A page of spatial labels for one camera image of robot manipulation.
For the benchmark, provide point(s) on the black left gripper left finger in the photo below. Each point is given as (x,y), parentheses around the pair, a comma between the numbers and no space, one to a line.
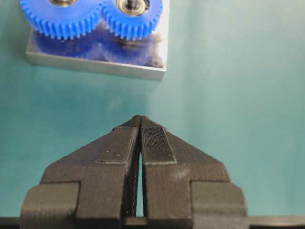
(91,188)

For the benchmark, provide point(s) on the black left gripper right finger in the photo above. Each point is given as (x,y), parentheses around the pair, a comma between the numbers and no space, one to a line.
(186,188)

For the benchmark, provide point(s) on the lower steel shaft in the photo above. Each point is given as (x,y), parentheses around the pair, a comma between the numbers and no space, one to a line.
(133,4)

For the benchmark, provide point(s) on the large blue plastic gear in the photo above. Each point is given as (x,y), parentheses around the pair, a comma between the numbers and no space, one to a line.
(62,22)

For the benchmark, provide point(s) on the small blue plastic gear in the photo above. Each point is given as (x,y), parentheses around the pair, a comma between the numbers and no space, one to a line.
(131,24)

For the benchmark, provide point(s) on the metal base plate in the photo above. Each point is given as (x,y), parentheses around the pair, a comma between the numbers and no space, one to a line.
(102,52)

